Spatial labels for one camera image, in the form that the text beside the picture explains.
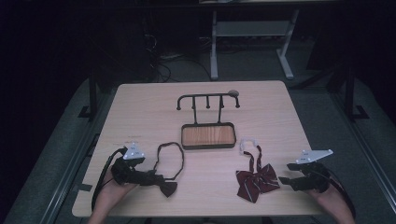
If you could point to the grey tape strip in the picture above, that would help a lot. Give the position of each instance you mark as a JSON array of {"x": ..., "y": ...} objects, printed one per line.
[{"x": 84, "y": 187}]

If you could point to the metal floor rail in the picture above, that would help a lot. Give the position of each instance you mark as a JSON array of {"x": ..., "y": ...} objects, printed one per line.
[
  {"x": 369, "y": 155},
  {"x": 67, "y": 168}
]

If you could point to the person's left hand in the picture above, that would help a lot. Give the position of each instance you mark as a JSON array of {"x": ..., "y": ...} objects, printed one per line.
[{"x": 110, "y": 194}]

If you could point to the person's right hand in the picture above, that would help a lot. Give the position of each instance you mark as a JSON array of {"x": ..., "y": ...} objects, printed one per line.
[{"x": 330, "y": 199}]

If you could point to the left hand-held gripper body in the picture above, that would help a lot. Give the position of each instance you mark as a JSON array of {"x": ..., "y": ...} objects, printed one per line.
[{"x": 129, "y": 169}]

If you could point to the grey metal desk frame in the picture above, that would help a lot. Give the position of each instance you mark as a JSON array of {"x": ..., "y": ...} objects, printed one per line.
[{"x": 252, "y": 28}]

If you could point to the black hook rack wooden tray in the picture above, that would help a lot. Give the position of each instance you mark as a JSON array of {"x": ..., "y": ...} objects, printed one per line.
[{"x": 208, "y": 136}]

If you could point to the small grey round disc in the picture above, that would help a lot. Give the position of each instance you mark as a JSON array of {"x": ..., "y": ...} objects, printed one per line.
[{"x": 233, "y": 92}]

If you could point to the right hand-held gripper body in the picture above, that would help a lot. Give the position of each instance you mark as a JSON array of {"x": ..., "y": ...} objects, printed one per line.
[{"x": 316, "y": 177}]

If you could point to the black metal stand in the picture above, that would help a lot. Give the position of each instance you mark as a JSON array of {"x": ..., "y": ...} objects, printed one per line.
[
  {"x": 92, "y": 93},
  {"x": 350, "y": 93}
]

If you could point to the black bow tie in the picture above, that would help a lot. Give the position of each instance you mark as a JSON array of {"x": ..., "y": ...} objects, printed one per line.
[{"x": 168, "y": 188}]

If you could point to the red striped bow tie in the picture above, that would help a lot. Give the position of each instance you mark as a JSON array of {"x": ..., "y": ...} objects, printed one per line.
[{"x": 255, "y": 183}]

